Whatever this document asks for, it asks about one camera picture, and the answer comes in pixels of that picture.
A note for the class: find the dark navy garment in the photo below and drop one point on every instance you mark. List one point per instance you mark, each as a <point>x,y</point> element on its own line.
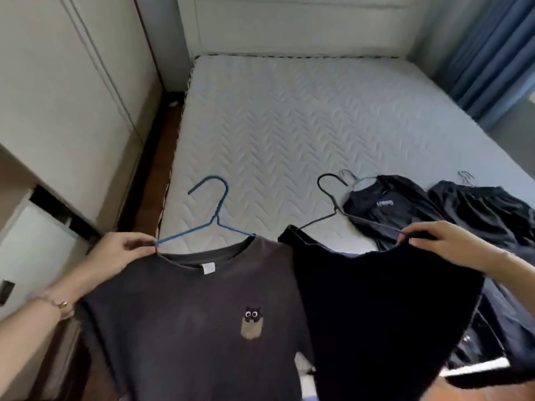
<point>505,325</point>

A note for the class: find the plain black t-shirt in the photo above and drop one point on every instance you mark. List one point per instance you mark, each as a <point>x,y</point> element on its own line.
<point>376,317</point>

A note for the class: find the person's left forearm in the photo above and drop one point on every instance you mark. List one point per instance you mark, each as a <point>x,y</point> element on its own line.
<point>31,319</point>

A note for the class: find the person's left thumb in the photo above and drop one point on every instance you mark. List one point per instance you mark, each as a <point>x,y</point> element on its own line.
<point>140,250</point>

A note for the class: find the white quilted mattress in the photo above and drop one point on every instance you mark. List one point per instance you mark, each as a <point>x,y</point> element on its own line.
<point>317,141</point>

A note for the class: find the black pleated garment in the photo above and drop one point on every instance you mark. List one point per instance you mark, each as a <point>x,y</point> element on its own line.
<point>485,217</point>

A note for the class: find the white wardrobe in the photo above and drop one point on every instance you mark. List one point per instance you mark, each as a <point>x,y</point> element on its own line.
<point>62,100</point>

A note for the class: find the white padded headboard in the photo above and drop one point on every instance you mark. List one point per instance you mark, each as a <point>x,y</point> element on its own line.
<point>301,24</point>

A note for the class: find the black t-shirt with white print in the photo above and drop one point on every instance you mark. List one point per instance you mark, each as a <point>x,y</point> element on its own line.
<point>388,208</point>

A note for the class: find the person's right forearm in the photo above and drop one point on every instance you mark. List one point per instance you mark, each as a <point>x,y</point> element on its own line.
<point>516,267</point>

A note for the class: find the person's right fingers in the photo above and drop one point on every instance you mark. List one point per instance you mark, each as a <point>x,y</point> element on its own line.
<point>413,237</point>

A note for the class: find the person's right hand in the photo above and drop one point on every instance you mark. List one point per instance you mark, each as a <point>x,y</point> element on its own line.
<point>449,242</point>

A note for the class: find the person's left hand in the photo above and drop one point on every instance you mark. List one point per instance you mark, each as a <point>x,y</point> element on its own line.
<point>106,258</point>

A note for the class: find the grey t-shirt with cat print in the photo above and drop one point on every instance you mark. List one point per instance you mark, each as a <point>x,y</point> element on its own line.
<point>192,321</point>

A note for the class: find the blue curtain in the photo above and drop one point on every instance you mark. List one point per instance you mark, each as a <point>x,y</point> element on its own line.
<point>489,54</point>

